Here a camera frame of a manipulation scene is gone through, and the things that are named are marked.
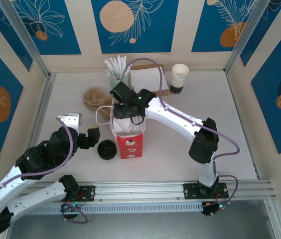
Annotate grey metal panel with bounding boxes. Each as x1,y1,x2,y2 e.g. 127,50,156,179
4,214,281,239

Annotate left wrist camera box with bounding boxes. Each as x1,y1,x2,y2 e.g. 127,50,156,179
57,113,83,131

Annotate aluminium frame post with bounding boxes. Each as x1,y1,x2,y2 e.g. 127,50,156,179
0,0,51,78
224,0,274,75

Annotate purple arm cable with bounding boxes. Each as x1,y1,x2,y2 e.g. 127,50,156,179
0,117,89,224
122,57,240,217

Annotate brown pulp cup carrier stack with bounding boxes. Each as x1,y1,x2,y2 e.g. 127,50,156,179
82,88,116,118

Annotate aluminium table edge rail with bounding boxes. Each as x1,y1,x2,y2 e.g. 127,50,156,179
28,73,57,151
226,72,261,180

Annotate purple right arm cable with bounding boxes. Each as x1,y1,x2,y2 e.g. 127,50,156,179
122,57,240,217

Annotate grey slotted cable duct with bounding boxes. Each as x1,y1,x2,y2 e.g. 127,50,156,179
12,201,204,216

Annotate wide aluminium base rail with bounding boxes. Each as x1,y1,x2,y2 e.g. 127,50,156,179
2,179,278,205

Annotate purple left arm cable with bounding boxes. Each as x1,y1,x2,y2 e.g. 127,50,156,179
0,117,89,224

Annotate paper cup stack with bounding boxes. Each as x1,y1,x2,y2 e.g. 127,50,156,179
169,63,190,96

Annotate white paper napkin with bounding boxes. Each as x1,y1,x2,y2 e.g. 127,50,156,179
117,119,141,135

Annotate stack of white napkins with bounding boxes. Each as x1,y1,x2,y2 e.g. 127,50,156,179
130,64,170,97

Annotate black round lid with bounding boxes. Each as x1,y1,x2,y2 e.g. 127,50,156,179
97,140,118,161

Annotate red and white paper bag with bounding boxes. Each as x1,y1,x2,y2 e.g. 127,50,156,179
95,105,146,160

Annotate white napkin stack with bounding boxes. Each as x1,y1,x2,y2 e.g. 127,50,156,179
130,69,168,92

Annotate black controller board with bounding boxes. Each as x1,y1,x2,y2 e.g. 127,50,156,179
202,202,225,217
60,202,84,214

